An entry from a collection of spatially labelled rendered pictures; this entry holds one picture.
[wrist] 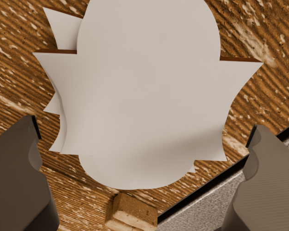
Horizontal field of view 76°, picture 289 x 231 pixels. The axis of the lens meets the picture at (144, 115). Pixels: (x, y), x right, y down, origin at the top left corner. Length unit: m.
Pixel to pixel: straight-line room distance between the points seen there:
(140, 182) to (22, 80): 0.13
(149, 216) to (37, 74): 0.20
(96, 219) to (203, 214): 0.16
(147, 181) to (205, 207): 0.18
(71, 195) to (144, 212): 0.09
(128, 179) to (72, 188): 0.11
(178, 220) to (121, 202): 0.13
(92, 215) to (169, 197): 0.11
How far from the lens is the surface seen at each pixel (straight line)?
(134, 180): 0.16
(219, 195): 0.31
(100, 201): 0.27
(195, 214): 0.34
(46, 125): 0.20
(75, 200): 0.28
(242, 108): 0.19
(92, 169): 0.17
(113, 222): 0.25
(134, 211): 0.25
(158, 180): 0.16
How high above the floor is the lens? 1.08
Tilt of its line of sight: 59 degrees down
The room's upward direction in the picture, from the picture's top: 178 degrees counter-clockwise
